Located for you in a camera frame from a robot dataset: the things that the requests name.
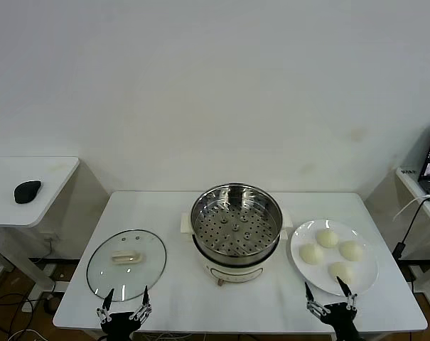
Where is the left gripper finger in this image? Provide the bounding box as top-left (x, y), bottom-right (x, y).
top-left (130, 285), bottom-right (154, 323)
top-left (96, 287), bottom-right (115, 323)

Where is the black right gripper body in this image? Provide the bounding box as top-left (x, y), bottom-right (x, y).
top-left (320, 302), bottom-right (362, 341)

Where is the black computer mouse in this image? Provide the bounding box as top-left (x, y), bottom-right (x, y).
top-left (14, 180), bottom-right (43, 205)

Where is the white side table with mouse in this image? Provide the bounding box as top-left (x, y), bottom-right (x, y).
top-left (0, 156), bottom-right (81, 301)

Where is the stainless steel steamer basket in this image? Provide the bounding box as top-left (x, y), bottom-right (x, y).
top-left (190, 183), bottom-right (284, 266)

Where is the glass lid with cream handle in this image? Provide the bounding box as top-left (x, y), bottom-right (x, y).
top-left (86, 229), bottom-right (168, 303)

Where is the black cable with adapter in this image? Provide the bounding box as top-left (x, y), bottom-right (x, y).
top-left (392, 196), bottom-right (430, 285)

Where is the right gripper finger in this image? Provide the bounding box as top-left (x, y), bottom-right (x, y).
top-left (303, 281), bottom-right (331, 322)
top-left (335, 275), bottom-right (359, 313)

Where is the white steamed baozi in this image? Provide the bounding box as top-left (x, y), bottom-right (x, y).
top-left (328, 261), bottom-right (354, 285)
top-left (338, 240), bottom-right (364, 262)
top-left (316, 228), bottom-right (339, 248)
top-left (299, 244), bottom-right (325, 266)

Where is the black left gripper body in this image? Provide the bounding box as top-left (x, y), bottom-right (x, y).
top-left (100, 312), bottom-right (145, 341)

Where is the black floor cable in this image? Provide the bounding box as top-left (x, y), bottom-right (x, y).
top-left (0, 293), bottom-right (55, 320)

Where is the white cable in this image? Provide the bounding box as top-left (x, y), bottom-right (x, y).
top-left (392, 194), bottom-right (430, 223)

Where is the white round plate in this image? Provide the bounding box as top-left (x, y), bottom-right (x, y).
top-left (290, 219), bottom-right (380, 297)

